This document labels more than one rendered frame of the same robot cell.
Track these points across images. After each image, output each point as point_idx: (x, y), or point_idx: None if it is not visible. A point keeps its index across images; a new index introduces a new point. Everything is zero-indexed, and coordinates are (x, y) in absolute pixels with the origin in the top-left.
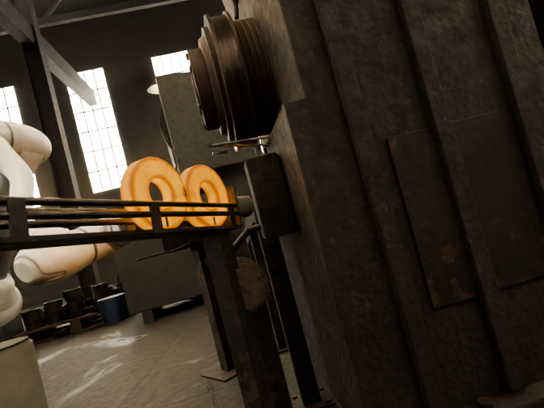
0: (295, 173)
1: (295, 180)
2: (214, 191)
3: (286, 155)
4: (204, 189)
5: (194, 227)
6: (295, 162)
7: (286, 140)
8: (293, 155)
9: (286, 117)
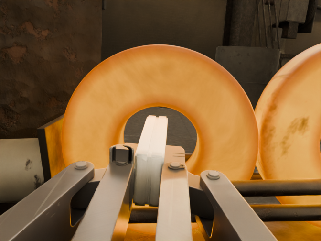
0: (51, 94)
1: (40, 106)
2: (125, 125)
3: (17, 51)
4: (130, 116)
5: (263, 203)
6: (76, 78)
7: (49, 29)
8: (79, 65)
9: (99, 5)
